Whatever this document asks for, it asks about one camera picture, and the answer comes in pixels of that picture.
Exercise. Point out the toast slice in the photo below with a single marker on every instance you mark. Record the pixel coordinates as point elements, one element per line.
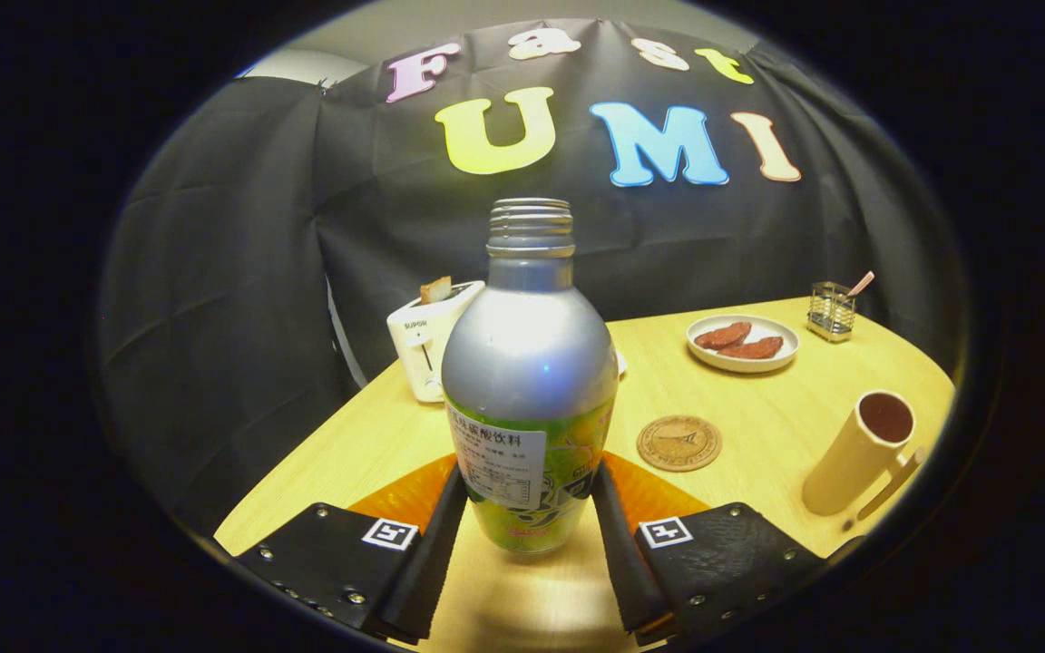
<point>436,289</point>

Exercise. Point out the white toaster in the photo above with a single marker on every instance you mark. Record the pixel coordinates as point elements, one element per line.
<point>423,349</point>

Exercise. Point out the black backdrop cloth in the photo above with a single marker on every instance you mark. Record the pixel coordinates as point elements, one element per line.
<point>241,272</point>

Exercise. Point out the silver bottle with green label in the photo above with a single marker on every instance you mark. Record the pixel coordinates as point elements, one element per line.
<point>527,363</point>

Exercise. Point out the pink straw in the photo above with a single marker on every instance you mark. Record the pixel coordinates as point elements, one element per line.
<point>862,283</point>

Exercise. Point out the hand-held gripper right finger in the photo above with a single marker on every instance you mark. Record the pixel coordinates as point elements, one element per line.
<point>618,553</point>

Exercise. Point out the white divided bean dish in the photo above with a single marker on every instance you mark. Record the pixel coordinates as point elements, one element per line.
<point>621,363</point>

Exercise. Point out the brown meat piece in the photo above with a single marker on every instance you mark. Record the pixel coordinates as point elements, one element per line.
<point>754,348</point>
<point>722,336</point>

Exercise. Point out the round wooden coaster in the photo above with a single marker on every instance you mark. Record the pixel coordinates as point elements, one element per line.
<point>678,443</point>

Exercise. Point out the white round plate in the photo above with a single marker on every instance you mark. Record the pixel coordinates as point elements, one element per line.
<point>781,331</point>

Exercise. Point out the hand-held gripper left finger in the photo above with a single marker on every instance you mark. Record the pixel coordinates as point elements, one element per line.
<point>432,562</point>

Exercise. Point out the wooden table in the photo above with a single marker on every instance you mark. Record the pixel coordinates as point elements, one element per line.
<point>758,426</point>

